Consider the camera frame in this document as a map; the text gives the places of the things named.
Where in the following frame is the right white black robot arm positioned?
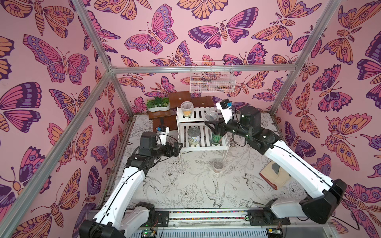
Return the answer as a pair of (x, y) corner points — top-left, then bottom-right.
(205, 99), (347, 224)

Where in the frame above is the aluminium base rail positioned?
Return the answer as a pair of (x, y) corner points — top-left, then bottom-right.
(80, 208), (340, 238)

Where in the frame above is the white wire basket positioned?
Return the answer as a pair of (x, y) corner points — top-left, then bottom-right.
(189, 65), (236, 94)

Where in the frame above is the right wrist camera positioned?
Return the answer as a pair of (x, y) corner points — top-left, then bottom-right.
(216, 99), (233, 124)

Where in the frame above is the green plant in white pot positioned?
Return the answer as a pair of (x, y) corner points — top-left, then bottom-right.
(146, 97), (170, 113)

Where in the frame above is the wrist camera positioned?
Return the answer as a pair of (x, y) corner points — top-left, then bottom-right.
(216, 99), (233, 124)
(156, 125), (170, 146)

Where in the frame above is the jar with red seeds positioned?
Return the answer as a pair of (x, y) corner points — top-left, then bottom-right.
(212, 159), (224, 173)

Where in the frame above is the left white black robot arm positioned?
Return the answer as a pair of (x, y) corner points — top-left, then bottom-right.
(79, 131), (183, 238)

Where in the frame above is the white wooden two-tier shelf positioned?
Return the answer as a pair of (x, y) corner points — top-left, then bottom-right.
(176, 107), (230, 159)

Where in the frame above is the green watermelon can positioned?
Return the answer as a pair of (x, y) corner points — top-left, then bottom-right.
(209, 133), (223, 145)

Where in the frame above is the jar with purple seeds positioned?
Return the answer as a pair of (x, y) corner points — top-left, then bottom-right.
(204, 111), (219, 122)

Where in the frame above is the jar with yellow seeds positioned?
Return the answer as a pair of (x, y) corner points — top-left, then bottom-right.
(181, 101), (193, 118)

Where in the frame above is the silver tin can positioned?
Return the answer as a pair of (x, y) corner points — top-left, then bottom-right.
(187, 127), (201, 146)

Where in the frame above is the brown wooden stand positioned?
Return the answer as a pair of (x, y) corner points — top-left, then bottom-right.
(148, 91), (214, 132)

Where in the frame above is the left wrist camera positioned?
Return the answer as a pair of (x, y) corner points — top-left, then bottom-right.
(156, 125), (170, 146)

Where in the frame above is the beige oven glove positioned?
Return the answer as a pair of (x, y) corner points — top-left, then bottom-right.
(260, 161), (291, 190)

